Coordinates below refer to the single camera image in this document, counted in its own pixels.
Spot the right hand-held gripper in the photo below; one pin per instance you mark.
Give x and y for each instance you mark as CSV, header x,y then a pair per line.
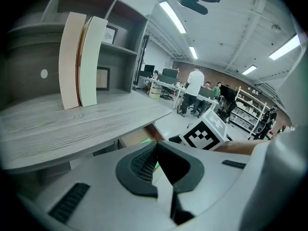
x,y
204,133

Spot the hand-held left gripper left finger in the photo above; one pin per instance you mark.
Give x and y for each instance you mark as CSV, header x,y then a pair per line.
x,y
134,177

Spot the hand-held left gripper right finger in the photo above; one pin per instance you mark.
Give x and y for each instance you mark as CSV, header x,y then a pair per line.
x,y
187,172

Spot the brown cardboard box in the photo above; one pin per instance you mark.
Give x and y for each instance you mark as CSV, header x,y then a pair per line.
x,y
134,137

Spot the black office chair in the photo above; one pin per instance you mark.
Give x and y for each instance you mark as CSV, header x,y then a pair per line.
x,y
225,109
167,93

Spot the group of grey storage bins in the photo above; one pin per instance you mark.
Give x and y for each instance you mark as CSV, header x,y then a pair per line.
x,y
244,118

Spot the black computer monitor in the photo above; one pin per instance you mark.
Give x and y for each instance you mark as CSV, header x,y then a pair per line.
x,y
228,93
149,69
170,72

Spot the white office desk row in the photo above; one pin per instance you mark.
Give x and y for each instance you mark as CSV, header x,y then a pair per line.
x,y
178,90

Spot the white metal storage rack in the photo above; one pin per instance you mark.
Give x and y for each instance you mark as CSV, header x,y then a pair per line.
x,y
250,109

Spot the black and white wheeled machine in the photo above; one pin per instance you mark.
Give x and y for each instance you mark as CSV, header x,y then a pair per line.
x,y
260,127

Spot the pale stacked boxes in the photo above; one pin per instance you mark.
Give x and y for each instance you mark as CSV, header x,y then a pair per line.
x,y
155,91

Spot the ceiling light panel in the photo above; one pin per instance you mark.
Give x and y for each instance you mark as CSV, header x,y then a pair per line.
x,y
249,70
193,53
172,17
285,47

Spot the grey wooden desk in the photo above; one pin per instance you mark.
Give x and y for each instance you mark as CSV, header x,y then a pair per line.
x,y
72,129

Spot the person's white shirt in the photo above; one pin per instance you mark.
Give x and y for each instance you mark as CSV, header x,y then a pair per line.
x,y
284,153

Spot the brown framed picture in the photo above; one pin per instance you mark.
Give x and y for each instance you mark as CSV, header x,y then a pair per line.
x,y
103,79

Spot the cream decorative book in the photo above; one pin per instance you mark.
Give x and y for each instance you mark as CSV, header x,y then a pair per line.
x,y
91,61

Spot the white framed plant picture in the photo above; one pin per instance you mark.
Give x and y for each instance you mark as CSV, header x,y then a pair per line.
x,y
110,34

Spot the grey wooden shelf unit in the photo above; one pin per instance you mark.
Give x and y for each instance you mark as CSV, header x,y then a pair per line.
x,y
29,56

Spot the black head-worn camera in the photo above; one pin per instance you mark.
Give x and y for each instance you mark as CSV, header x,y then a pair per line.
x,y
192,5

